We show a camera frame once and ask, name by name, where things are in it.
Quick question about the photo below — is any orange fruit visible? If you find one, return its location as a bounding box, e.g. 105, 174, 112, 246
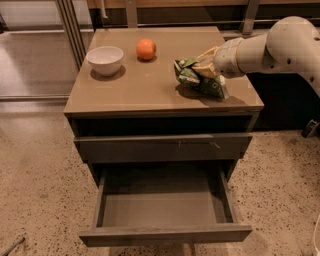
136, 38, 156, 61

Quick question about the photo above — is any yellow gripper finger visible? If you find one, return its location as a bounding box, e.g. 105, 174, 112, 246
192, 64, 219, 78
197, 46, 218, 63

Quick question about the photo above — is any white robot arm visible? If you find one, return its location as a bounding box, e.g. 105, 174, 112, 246
192, 16, 320, 96

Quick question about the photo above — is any grey drawer cabinet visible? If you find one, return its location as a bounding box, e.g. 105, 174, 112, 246
62, 26, 265, 248

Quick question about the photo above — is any black device on floor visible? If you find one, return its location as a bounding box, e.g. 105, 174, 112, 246
301, 119, 320, 138

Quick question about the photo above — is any grey rod on floor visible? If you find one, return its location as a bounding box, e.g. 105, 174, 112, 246
0, 237, 25, 256

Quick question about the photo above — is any white cable on floor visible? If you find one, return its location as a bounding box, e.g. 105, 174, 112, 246
311, 213, 320, 256

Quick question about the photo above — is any white ceramic bowl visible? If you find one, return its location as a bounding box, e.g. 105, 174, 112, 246
86, 46, 124, 76

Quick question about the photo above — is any metal railing frame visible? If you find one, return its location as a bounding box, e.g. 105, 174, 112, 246
53, 0, 320, 64

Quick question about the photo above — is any green jalapeno chip bag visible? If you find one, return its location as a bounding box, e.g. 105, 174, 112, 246
174, 58, 228, 99

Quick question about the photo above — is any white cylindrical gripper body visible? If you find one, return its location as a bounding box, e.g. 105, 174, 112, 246
213, 38, 244, 79

